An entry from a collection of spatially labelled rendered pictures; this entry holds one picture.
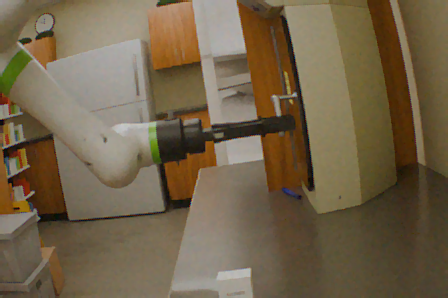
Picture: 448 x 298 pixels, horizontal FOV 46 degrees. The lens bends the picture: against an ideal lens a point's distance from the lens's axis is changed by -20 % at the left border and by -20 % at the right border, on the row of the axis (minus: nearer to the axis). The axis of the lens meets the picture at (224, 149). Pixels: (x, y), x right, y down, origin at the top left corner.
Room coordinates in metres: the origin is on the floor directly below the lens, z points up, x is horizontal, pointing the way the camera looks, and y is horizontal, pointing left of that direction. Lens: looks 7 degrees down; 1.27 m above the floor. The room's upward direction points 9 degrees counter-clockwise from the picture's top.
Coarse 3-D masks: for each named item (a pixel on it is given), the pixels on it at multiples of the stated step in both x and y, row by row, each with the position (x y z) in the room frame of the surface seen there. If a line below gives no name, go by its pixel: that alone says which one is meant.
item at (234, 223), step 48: (240, 192) 1.77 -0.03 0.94; (384, 192) 1.40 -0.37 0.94; (432, 192) 1.27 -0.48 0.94; (192, 240) 1.29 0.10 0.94; (240, 240) 1.24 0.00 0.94; (288, 240) 1.17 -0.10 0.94; (336, 240) 1.09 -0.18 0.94; (384, 240) 1.01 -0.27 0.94; (432, 240) 0.92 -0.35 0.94; (192, 288) 0.95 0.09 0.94; (288, 288) 0.88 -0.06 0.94; (336, 288) 0.82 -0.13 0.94; (384, 288) 0.76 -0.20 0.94; (432, 288) 0.70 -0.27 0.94
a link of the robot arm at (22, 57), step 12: (0, 48) 1.17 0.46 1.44; (12, 48) 1.20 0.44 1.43; (24, 48) 1.24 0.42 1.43; (0, 60) 1.18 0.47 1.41; (12, 60) 1.19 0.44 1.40; (24, 60) 1.21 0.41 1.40; (0, 72) 1.19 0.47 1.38; (12, 72) 1.19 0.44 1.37; (0, 84) 1.20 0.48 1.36; (12, 84) 1.19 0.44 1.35
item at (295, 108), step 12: (276, 24) 1.49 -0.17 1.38; (276, 36) 1.56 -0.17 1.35; (288, 48) 1.34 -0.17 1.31; (288, 60) 1.37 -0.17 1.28; (288, 72) 1.43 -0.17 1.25; (288, 108) 1.61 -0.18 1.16; (300, 108) 1.34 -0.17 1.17; (300, 120) 1.34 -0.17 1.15; (300, 132) 1.38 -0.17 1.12; (300, 144) 1.43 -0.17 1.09; (300, 156) 1.47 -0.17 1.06; (300, 168) 1.51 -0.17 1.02
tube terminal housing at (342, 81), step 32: (288, 0) 1.33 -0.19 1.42; (320, 0) 1.33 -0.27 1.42; (352, 0) 1.41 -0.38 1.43; (320, 32) 1.33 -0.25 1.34; (352, 32) 1.38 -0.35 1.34; (320, 64) 1.33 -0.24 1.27; (352, 64) 1.36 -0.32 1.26; (320, 96) 1.33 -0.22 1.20; (352, 96) 1.34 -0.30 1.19; (384, 96) 1.45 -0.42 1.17; (320, 128) 1.33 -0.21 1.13; (352, 128) 1.33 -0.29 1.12; (384, 128) 1.44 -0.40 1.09; (320, 160) 1.33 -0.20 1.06; (352, 160) 1.33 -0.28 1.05; (384, 160) 1.42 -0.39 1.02; (320, 192) 1.33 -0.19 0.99; (352, 192) 1.33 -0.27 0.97
